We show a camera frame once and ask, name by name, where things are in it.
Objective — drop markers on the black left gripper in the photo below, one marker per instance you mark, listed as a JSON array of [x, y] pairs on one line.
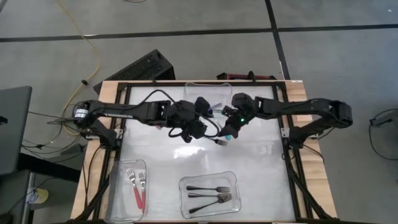
[[186, 116]]

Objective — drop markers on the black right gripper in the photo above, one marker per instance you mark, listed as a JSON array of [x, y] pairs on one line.
[[244, 105]]

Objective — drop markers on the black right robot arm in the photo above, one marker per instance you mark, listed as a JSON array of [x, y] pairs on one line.
[[311, 107]]

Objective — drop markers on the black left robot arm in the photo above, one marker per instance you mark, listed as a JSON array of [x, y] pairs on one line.
[[124, 112]]

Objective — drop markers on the clear plastic tray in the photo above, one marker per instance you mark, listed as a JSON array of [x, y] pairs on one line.
[[199, 90], [121, 193], [210, 180]]

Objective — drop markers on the dark red tool case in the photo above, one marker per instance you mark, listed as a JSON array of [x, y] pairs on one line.
[[242, 76]]

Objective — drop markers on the black perforated case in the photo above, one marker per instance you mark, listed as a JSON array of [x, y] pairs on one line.
[[140, 68]]

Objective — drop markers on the yellow white round object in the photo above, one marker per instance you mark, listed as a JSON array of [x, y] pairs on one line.
[[38, 196]]

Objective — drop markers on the grey laptop lid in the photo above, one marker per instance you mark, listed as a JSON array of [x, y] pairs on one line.
[[12, 130]]

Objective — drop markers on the grey cabinet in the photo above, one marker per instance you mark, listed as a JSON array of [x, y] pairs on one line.
[[12, 193]]

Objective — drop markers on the black aluminium table frame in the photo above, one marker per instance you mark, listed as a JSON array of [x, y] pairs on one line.
[[264, 83]]

